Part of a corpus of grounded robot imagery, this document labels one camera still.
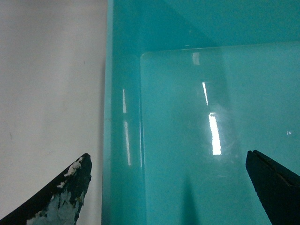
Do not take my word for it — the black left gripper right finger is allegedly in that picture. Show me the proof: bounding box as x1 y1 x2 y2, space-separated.
246 150 300 225

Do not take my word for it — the teal plastic bin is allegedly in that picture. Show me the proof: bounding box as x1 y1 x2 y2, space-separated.
102 0 300 225

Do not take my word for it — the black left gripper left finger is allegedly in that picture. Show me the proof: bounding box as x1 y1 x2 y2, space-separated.
0 153 92 225

